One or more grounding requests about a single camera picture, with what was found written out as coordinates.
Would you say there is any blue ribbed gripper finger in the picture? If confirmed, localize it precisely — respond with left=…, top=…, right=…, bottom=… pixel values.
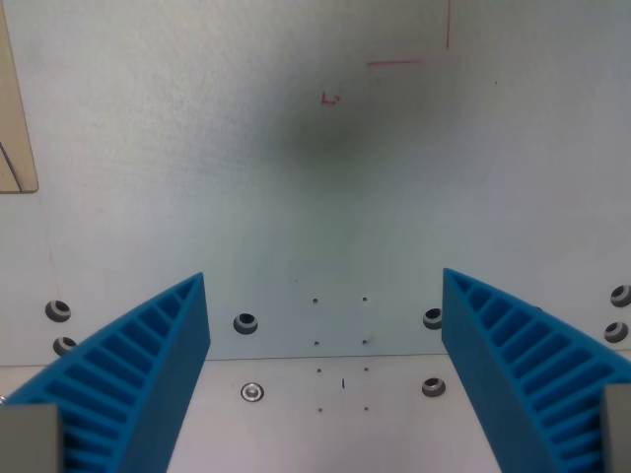
left=440, top=267, right=631, bottom=473
left=3, top=271, right=212, bottom=473

